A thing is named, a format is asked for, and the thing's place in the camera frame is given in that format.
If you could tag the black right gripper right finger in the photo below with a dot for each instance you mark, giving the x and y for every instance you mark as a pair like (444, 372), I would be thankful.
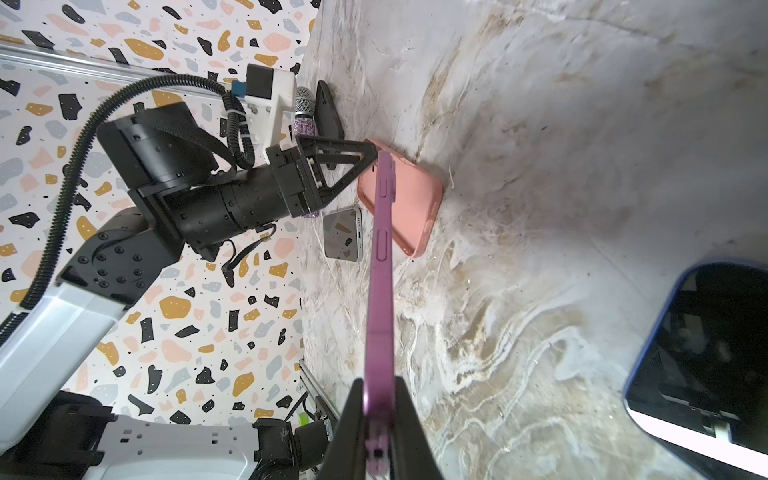
(412, 458)

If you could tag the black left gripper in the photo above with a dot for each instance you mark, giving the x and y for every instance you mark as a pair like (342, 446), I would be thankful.
(299, 175)

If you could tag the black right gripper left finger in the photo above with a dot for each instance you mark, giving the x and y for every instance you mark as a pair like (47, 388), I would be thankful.
(345, 457)

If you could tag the purple smartphone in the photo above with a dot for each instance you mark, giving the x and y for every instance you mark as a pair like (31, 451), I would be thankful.
(379, 375)

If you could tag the pink silicone phone case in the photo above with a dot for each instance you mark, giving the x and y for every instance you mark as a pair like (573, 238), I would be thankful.
(418, 196)

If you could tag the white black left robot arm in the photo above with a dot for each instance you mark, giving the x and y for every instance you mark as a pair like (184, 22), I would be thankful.
(181, 199)

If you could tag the black phone case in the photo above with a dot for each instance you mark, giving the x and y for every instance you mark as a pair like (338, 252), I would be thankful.
(327, 120)

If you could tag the purple glitter microphone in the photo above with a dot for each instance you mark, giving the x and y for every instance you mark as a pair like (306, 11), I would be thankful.
(304, 125)

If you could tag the silver smartphone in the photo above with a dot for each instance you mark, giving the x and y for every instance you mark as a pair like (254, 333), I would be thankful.
(342, 234)

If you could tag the blue smartphone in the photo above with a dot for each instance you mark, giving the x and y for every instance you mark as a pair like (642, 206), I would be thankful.
(699, 386)

